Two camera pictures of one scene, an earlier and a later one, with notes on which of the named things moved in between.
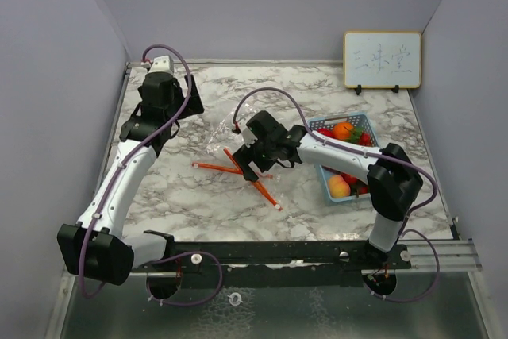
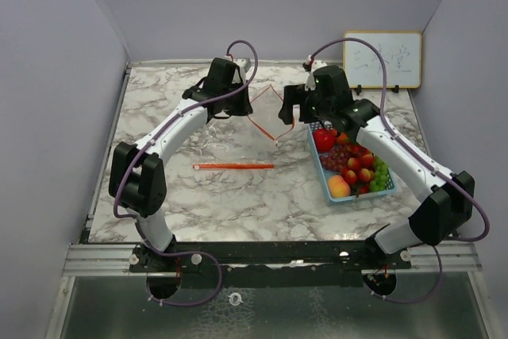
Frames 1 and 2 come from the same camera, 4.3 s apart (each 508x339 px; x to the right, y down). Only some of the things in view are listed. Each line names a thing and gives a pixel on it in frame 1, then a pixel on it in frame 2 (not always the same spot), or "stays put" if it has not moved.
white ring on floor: [231, 299] stays put
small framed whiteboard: [382, 59] stays put
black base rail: [275, 265] stays put
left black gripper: [193, 105] to [244, 105]
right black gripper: [244, 156] to [296, 94]
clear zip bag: [225, 139] to [271, 113]
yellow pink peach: [338, 186] stays put
